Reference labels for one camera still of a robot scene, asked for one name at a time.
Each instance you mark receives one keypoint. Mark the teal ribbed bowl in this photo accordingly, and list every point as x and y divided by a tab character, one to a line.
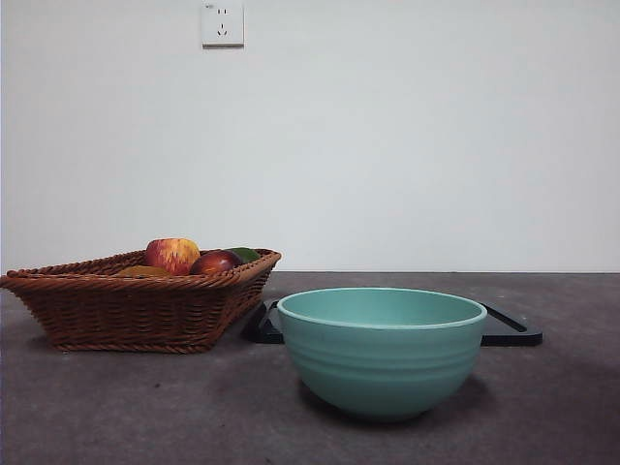
382	363

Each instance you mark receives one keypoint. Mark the green fruit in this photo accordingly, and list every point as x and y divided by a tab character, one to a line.
248	254

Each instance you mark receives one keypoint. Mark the dark red round fruit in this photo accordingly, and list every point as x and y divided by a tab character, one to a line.
215	264

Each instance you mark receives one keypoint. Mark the red yellow apple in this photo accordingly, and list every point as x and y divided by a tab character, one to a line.
169	257

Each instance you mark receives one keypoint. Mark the brown wicker basket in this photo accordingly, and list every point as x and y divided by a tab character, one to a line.
121	315

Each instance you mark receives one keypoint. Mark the black rectangular tray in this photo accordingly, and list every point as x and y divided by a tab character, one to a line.
513	334

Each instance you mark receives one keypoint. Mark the white wall socket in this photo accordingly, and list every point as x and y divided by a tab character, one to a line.
223	24

